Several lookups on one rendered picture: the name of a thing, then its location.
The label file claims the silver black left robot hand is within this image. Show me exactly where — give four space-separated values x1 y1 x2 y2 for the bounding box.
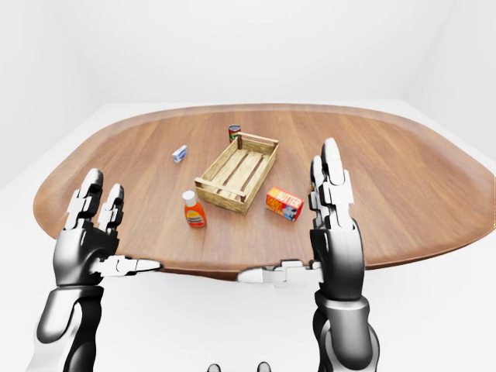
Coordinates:
53 167 163 288

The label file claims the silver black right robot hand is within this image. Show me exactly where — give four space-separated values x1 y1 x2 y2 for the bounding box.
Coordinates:
236 137 367 302

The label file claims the wooden slat tray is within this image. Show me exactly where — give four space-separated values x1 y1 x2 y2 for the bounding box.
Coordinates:
194 131 280 216

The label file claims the red orange butter box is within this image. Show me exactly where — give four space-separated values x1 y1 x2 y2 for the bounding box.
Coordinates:
265 186 305 222

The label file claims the orange bottle with white cap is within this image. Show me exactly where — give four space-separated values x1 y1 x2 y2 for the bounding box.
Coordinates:
181 190 207 229

